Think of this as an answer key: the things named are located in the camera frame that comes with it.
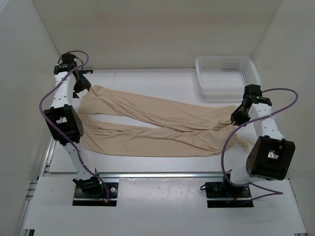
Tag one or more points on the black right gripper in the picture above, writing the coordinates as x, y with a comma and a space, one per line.
235, 117

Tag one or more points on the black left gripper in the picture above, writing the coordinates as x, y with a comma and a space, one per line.
85, 84

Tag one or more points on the beige trousers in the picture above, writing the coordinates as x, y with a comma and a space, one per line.
126, 124

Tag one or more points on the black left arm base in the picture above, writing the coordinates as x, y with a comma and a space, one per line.
92, 193

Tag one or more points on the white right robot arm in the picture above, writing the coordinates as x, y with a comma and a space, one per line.
271, 155

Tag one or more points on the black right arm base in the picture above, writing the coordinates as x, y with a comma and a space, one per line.
224, 195

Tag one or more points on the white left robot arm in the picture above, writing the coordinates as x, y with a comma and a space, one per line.
65, 124

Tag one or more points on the white plastic basket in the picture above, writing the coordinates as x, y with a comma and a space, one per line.
222, 79

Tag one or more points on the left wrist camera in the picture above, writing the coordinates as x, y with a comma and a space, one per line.
67, 62

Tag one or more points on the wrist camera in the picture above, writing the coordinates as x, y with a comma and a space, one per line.
253, 94
67, 62

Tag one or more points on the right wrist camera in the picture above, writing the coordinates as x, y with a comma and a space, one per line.
253, 94

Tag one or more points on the aluminium table edge rail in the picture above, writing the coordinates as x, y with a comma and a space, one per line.
164, 175

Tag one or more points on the aluminium left side rail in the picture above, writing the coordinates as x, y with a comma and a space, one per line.
43, 170

